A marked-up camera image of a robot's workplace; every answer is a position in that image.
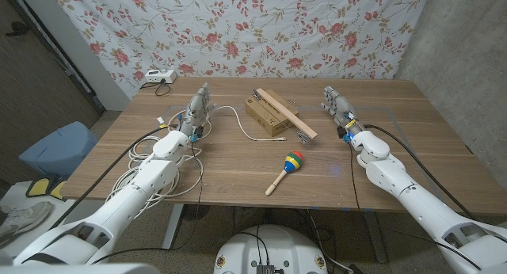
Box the brown cardboard box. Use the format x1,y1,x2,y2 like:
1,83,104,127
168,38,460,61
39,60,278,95
243,88,300,138

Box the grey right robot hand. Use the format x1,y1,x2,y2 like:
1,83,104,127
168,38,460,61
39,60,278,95
321,86,364,139

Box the colourful striped wooden maraca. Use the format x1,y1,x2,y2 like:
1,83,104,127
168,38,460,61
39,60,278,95
265,150,304,197

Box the white table leg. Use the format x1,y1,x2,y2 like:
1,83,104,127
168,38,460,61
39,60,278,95
162,204,185,250

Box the grey sneaker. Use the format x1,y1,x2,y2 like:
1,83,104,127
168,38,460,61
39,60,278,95
0,201,55,247

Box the grey table leg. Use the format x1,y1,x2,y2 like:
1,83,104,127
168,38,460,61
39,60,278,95
362,210,388,264

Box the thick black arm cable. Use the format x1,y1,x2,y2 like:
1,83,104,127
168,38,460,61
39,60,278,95
49,123,179,231
362,124,476,222

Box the floral print backdrop cloth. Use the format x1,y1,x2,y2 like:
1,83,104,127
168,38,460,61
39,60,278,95
47,0,431,99

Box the thin black power cord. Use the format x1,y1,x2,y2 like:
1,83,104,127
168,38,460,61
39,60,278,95
139,80,172,97

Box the white robot torso base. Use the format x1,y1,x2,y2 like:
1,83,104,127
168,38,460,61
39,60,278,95
212,224,329,274

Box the dark brown door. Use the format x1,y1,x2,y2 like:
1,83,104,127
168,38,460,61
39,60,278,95
0,0,100,184

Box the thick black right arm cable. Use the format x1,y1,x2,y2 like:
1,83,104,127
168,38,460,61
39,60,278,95
362,124,476,222

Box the light wooden slat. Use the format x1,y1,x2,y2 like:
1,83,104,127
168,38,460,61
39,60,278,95
253,87,318,140

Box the black door handle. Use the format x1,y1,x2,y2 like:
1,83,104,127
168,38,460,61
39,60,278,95
6,21,29,37

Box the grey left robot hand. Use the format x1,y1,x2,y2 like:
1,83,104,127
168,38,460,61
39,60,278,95
177,82,218,137

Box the white Ethernet cable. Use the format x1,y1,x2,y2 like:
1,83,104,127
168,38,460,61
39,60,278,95
105,105,287,222

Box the white power strip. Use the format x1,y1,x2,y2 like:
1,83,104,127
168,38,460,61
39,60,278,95
144,69,178,85

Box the yellow and black pads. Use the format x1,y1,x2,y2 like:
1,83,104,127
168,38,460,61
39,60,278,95
25,177,68,202

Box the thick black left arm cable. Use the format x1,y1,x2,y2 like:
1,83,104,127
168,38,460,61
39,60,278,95
49,123,179,231

